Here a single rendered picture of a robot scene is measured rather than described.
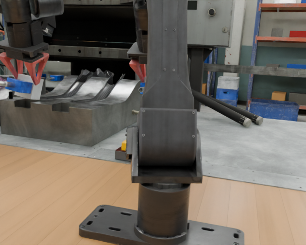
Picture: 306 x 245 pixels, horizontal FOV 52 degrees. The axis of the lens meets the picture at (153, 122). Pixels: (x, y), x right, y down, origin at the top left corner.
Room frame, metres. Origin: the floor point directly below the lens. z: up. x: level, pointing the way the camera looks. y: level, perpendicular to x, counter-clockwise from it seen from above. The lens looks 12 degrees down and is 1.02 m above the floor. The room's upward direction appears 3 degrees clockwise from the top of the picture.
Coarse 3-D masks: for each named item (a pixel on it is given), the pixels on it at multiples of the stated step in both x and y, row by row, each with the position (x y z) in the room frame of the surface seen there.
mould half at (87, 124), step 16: (64, 80) 1.06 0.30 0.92; (96, 80) 1.04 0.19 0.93; (128, 80) 1.03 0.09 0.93; (80, 96) 0.95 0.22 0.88; (112, 96) 0.94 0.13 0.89; (128, 96) 0.94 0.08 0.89; (0, 112) 0.79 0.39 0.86; (16, 112) 0.77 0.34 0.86; (32, 112) 0.76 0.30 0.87; (48, 112) 0.75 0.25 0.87; (80, 112) 0.72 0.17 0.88; (96, 112) 0.74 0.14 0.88; (112, 112) 0.82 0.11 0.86; (128, 112) 0.94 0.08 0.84; (16, 128) 0.77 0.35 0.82; (32, 128) 0.76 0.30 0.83; (48, 128) 0.75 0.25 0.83; (64, 128) 0.73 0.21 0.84; (80, 128) 0.72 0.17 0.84; (96, 128) 0.74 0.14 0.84; (112, 128) 0.83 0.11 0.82; (80, 144) 0.72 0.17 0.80
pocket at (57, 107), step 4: (56, 104) 0.77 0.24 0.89; (60, 104) 0.78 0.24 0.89; (64, 104) 0.79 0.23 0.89; (68, 104) 0.78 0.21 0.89; (72, 104) 0.78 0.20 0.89; (76, 104) 0.78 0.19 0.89; (52, 108) 0.75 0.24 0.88; (56, 108) 0.77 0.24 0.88; (60, 108) 0.78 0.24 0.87; (64, 108) 0.79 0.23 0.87; (68, 108) 0.78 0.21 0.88; (64, 112) 0.73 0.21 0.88; (68, 112) 0.74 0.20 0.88
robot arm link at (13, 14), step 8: (0, 0) 0.70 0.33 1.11; (8, 0) 0.69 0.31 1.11; (16, 0) 0.69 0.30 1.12; (24, 0) 0.70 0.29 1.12; (32, 0) 0.73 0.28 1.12; (8, 8) 0.69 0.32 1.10; (16, 8) 0.70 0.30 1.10; (24, 8) 0.71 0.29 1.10; (32, 8) 0.74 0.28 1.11; (8, 16) 0.70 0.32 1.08; (16, 16) 0.70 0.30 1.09; (24, 16) 0.71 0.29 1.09
